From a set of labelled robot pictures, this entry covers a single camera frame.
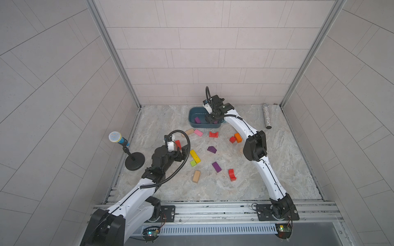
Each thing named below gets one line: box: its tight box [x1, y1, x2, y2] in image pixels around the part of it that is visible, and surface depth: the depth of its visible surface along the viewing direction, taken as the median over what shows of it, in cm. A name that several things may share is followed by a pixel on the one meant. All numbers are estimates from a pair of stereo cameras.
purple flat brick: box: [211, 161, 223, 173], surface depth 88 cm
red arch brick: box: [208, 131, 220, 138], surface depth 101 cm
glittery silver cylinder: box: [262, 103, 272, 130], surface depth 111 cm
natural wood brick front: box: [192, 170, 201, 184], surface depth 82 cm
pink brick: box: [193, 129, 204, 137], surface depth 103 cm
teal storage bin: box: [188, 107, 225, 129], surface depth 107 cm
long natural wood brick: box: [181, 128, 195, 138], surface depth 103 cm
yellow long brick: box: [189, 149, 202, 164], surface depth 91 cm
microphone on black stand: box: [108, 131, 146, 171], surface depth 86 cm
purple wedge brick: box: [206, 146, 218, 154], surface depth 96 cm
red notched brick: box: [228, 168, 237, 182], surface depth 84 cm
